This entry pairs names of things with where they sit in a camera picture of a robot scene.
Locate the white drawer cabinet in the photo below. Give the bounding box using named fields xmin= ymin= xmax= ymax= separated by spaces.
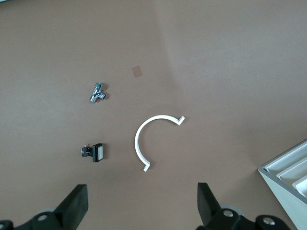
xmin=258 ymin=138 xmax=307 ymax=230

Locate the brown tape square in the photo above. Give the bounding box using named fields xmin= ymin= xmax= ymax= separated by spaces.
xmin=131 ymin=65 xmax=143 ymax=79

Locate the white curved plastic bracket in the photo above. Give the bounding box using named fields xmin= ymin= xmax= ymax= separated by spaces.
xmin=134 ymin=115 xmax=186 ymax=173

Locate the small metal tee fitting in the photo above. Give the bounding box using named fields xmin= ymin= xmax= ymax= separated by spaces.
xmin=89 ymin=82 xmax=108 ymax=104

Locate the black square switch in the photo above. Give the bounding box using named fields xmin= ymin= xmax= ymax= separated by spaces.
xmin=80 ymin=143 xmax=106 ymax=163

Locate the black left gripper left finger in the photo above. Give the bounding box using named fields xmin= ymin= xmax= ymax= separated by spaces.
xmin=14 ymin=184 xmax=89 ymax=230

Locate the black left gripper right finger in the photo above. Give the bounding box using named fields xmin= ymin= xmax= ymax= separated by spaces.
xmin=196 ymin=182 xmax=255 ymax=230

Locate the white plastic drawer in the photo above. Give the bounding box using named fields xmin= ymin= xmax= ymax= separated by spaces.
xmin=263 ymin=143 xmax=307 ymax=173
xmin=292 ymin=177 xmax=307 ymax=196
xmin=277 ymin=161 xmax=307 ymax=184

